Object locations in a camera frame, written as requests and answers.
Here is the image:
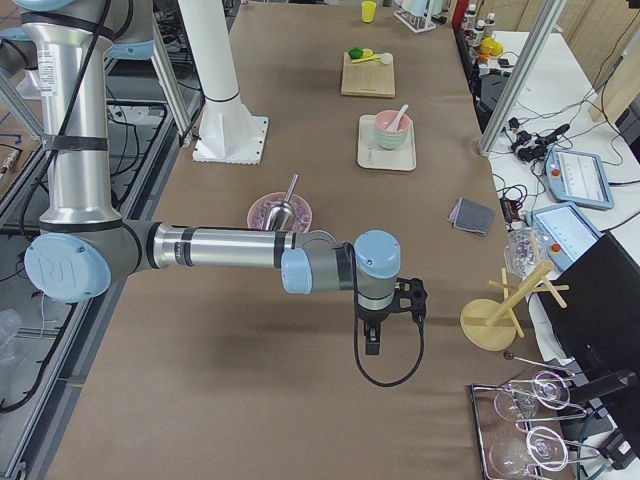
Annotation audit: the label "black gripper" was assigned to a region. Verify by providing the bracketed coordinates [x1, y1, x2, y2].
[356, 277, 428, 355]

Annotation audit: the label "white ceramic spoon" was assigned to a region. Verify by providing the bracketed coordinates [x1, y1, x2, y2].
[387, 104, 409, 132]

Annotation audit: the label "small pink bowl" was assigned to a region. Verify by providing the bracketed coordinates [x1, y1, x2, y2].
[375, 110, 413, 136]

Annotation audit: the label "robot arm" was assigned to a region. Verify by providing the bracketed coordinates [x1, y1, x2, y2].
[21, 1, 426, 354]
[1, 27, 154, 80]

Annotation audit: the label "large pink bowl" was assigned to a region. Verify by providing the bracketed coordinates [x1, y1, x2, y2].
[246, 192, 312, 233]

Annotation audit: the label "wooden cup tree stand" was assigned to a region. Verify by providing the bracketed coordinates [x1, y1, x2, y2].
[460, 257, 569, 351]

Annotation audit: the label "metal ice scoop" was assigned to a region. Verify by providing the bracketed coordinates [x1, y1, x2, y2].
[262, 174, 299, 231]

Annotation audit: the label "grey folded cloth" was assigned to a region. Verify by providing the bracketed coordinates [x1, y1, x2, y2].
[448, 198, 495, 236]

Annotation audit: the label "upper wine glass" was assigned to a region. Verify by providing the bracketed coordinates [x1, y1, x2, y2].
[494, 370, 570, 422]

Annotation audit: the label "wine glass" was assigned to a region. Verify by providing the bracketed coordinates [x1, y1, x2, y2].
[494, 370, 570, 422]
[489, 426, 568, 479]

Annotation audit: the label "black glass rack tray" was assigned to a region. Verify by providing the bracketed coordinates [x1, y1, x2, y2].
[470, 384, 586, 479]

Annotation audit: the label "cream rabbit tray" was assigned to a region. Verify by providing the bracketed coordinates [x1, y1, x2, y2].
[357, 115, 417, 172]

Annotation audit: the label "lower wine glass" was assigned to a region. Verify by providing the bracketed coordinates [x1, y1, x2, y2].
[489, 426, 568, 479]

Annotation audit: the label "green stacked bowls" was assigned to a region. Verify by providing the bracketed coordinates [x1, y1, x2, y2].
[374, 129, 409, 150]

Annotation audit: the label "blue teach pendant near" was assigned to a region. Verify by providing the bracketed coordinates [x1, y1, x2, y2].
[525, 202, 602, 271]

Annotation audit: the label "blue teach pendant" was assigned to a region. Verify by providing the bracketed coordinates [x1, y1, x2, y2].
[545, 148, 615, 210]
[525, 202, 602, 271]

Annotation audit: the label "black monitor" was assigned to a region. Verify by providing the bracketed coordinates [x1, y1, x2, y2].
[539, 233, 639, 377]

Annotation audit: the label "wooden cutting board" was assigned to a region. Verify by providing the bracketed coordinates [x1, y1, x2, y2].
[340, 52, 396, 98]

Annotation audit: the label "blue teach pendant far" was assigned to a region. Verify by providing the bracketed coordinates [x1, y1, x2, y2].
[545, 148, 615, 210]

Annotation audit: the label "white steamed bun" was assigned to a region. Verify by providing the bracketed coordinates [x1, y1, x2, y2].
[378, 52, 393, 65]

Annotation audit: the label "green lime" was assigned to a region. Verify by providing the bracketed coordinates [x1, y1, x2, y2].
[348, 47, 363, 60]

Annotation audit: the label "yellow plastic cup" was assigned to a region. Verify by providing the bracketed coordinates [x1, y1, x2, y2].
[361, 0, 377, 23]

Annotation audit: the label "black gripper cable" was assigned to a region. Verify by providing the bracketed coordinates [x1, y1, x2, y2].
[352, 294, 427, 387]

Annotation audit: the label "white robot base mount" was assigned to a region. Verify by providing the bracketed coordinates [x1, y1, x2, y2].
[193, 99, 269, 165]

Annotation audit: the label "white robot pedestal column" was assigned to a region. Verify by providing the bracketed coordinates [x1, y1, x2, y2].
[178, 0, 239, 103]

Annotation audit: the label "aluminium frame post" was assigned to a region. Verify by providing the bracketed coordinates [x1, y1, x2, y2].
[478, 0, 566, 157]

